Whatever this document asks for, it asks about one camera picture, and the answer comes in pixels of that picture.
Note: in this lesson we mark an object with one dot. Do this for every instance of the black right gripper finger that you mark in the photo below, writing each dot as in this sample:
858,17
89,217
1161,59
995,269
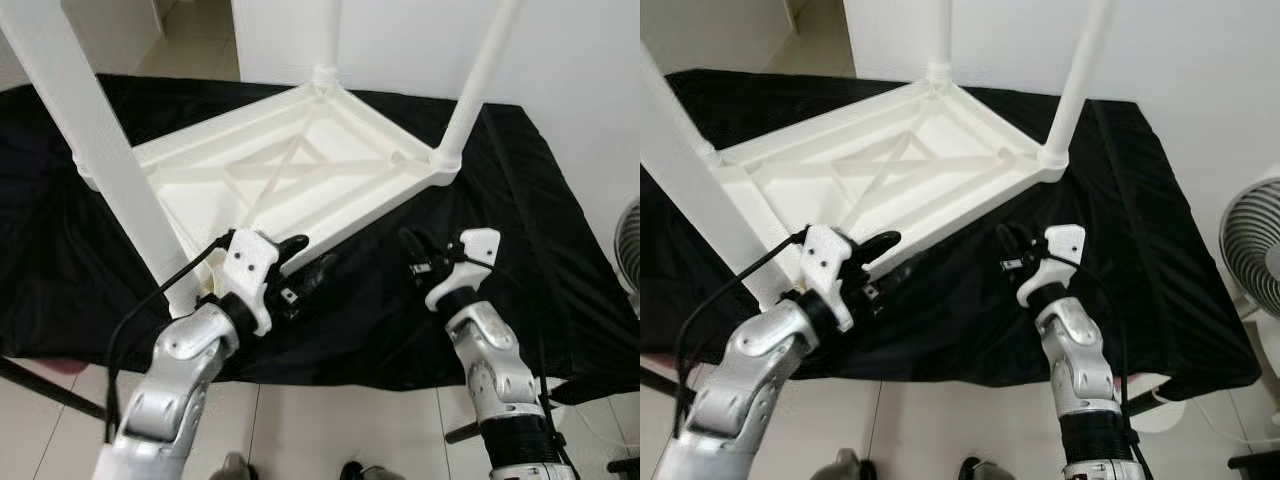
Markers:
413,245
1008,243

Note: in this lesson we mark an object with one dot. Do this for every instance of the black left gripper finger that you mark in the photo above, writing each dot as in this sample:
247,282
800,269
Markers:
294,247
880,243
320,270
895,270

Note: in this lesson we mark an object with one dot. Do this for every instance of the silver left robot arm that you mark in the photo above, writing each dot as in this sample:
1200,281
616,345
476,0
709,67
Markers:
175,370
760,370

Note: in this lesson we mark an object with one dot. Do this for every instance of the black table cloth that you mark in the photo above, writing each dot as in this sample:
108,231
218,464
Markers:
560,300
1170,300

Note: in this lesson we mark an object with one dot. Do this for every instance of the black metal table leg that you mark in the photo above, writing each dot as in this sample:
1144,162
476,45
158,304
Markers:
50,392
1140,403
655,380
462,432

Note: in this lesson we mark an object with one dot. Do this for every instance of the robot left leg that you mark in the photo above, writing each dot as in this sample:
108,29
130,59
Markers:
235,468
838,466

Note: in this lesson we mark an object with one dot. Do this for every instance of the robot leg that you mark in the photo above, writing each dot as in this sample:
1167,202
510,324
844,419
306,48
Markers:
235,468
985,470
838,466
365,472

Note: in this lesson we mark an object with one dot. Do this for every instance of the robot right leg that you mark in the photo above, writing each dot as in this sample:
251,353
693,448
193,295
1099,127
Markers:
985,470
365,472

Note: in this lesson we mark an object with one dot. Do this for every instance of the black metal rack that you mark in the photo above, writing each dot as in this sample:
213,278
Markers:
625,466
1255,460

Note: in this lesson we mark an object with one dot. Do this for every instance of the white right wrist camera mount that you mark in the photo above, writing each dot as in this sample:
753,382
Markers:
478,250
1065,245

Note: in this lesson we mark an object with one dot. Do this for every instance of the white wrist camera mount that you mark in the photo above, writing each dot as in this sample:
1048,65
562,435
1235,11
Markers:
1065,245
250,265
478,250
830,260

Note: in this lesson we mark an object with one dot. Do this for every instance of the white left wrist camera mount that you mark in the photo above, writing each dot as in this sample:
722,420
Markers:
250,265
830,260

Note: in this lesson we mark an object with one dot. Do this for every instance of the white pedestal fan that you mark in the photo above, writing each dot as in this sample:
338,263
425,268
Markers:
1255,250
630,245

